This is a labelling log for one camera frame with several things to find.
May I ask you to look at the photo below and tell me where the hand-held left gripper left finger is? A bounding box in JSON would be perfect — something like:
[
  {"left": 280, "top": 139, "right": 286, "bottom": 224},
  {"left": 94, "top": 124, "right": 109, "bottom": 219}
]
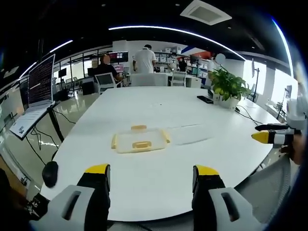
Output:
[{"left": 28, "top": 163, "right": 112, "bottom": 231}]

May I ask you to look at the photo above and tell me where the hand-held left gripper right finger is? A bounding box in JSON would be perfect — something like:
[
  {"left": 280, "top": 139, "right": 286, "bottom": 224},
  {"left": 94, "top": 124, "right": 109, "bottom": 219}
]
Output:
[{"left": 192, "top": 165, "right": 268, "bottom": 231}]

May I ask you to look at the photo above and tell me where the person's right hand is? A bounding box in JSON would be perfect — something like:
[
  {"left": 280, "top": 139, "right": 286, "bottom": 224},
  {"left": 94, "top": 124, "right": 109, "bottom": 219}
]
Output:
[{"left": 280, "top": 134, "right": 308, "bottom": 167}]

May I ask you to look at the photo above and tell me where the black computer mouse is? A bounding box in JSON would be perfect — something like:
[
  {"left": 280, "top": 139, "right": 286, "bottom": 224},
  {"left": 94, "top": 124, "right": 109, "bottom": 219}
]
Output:
[{"left": 41, "top": 161, "right": 59, "bottom": 188}]

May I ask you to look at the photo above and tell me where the grey mesh office chair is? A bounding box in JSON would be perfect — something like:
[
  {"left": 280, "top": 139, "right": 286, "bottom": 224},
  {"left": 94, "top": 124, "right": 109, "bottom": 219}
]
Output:
[{"left": 227, "top": 154, "right": 295, "bottom": 226}]

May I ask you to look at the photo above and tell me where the monitor on pole stand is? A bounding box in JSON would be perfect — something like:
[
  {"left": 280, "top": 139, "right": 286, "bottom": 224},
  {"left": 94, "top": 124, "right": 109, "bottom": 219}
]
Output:
[{"left": 250, "top": 58, "right": 262, "bottom": 97}]

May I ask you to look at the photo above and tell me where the green potted plant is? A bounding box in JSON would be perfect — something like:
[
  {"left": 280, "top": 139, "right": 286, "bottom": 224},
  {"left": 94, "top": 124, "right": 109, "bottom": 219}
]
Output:
[{"left": 208, "top": 67, "right": 252, "bottom": 109}]

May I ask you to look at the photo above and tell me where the small white box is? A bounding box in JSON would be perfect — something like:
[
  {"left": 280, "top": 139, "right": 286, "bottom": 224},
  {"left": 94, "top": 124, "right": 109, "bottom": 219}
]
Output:
[{"left": 207, "top": 89, "right": 221, "bottom": 104}]

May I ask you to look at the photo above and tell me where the black smartphone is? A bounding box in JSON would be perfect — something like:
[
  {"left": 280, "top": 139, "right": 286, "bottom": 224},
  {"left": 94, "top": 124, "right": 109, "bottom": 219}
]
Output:
[{"left": 196, "top": 95, "right": 215, "bottom": 104}]

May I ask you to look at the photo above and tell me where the clear plastic sheet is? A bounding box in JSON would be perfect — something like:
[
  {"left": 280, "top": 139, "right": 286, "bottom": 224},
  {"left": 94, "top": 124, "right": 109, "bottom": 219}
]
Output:
[{"left": 172, "top": 124, "right": 215, "bottom": 146}]

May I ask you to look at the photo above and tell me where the laptop stand with tripod legs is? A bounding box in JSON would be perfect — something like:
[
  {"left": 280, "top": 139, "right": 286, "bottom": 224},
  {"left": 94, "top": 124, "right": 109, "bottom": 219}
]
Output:
[{"left": 9, "top": 100, "right": 65, "bottom": 143}]

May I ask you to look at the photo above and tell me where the clear container with yellow clasps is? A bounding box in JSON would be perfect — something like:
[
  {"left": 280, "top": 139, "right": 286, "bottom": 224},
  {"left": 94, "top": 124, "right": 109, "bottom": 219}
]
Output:
[{"left": 110, "top": 124, "right": 171, "bottom": 154}]

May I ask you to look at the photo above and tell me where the white office chair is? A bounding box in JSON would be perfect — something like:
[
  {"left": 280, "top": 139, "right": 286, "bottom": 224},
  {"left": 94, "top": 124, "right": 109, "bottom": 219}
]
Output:
[
  {"left": 130, "top": 73, "right": 169, "bottom": 88},
  {"left": 171, "top": 71, "right": 188, "bottom": 87},
  {"left": 94, "top": 72, "right": 123, "bottom": 95}
]

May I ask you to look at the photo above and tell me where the open laptop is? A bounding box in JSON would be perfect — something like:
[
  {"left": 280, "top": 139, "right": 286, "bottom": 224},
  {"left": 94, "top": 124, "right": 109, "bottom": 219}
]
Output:
[{"left": 23, "top": 53, "right": 56, "bottom": 115}]

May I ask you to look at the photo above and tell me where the ceiling air vent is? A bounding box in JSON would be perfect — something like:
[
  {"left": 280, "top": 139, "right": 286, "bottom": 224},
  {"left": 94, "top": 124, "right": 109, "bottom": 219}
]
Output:
[{"left": 180, "top": 0, "right": 233, "bottom": 26}]

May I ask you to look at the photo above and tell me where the black cable on table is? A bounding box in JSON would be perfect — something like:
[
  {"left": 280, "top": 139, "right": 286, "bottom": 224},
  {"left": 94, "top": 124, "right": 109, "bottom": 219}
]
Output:
[{"left": 234, "top": 105, "right": 264, "bottom": 126}]

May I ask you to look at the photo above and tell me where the black floor cable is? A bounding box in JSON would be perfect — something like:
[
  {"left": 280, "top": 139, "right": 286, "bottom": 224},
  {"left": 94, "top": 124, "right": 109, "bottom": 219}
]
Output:
[{"left": 25, "top": 109, "right": 77, "bottom": 167}]

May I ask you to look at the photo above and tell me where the wall monitor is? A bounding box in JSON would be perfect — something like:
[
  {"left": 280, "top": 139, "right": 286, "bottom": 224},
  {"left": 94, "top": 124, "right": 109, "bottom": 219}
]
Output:
[{"left": 107, "top": 51, "right": 129, "bottom": 64}]

